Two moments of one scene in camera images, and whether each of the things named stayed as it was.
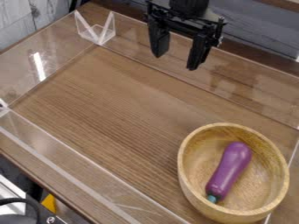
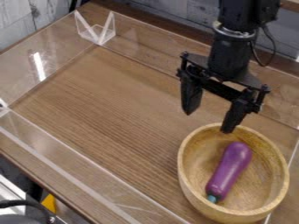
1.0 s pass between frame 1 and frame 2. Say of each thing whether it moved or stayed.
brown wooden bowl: stayed
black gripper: moved
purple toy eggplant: stayed
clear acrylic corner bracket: stayed
